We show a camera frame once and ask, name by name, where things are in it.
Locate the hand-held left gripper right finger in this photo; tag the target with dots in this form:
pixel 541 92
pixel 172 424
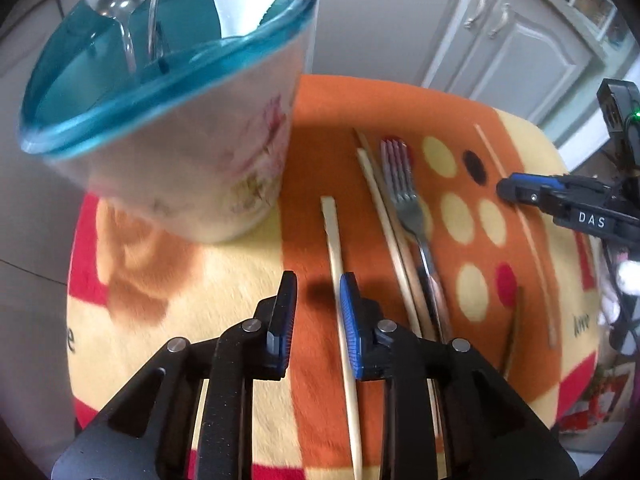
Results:
pixel 350 330

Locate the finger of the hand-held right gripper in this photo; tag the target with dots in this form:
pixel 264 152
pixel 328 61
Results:
pixel 525 191

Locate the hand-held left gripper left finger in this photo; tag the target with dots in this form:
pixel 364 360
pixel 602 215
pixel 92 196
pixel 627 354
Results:
pixel 286 330

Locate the metal fork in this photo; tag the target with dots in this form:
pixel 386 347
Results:
pixel 405 195

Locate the brown wooden chopstick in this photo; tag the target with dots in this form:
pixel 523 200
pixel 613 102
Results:
pixel 515 325

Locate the floral container with teal rim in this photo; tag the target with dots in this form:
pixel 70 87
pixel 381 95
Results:
pixel 200 160

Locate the person's right hand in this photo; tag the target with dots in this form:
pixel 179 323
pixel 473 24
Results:
pixel 627 277

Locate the grey cabinet door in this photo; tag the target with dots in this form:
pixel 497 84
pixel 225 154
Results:
pixel 380 15
pixel 540 45

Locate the orange yellow dotted mat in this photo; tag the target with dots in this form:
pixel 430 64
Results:
pixel 310 160

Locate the red white printed bag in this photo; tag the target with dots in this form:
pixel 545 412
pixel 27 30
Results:
pixel 600 400

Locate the speckled stone countertop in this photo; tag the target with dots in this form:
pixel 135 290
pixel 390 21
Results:
pixel 567 12

